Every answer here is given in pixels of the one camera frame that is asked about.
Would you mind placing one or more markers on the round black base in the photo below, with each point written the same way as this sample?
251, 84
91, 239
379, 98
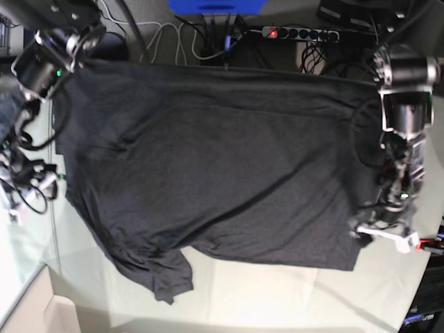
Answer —
112, 47

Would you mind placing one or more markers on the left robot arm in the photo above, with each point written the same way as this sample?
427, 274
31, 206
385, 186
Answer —
407, 69

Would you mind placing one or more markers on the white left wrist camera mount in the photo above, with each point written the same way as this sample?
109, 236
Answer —
399, 233

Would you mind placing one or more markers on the blue box top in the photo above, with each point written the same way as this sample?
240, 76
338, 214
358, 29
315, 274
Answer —
191, 7

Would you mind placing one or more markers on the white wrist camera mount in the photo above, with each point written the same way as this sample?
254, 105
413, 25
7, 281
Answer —
399, 233
34, 195

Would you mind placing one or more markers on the black power strip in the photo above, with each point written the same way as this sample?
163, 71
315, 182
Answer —
300, 34

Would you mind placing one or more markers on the dark grey t-shirt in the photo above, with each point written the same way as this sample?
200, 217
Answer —
250, 166

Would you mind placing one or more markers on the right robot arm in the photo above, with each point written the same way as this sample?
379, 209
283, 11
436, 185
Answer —
66, 33

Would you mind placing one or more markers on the light green table cloth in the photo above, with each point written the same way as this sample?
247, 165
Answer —
227, 296

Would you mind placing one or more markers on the red black clamp right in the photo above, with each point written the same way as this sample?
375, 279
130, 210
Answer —
433, 246

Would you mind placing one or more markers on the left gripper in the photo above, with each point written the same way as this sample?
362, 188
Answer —
386, 219

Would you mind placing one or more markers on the beige box corner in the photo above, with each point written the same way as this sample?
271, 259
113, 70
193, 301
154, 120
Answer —
38, 309

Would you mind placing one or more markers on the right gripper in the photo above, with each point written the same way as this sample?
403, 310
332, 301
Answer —
25, 174

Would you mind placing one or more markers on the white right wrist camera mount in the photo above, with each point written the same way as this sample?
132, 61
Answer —
34, 195

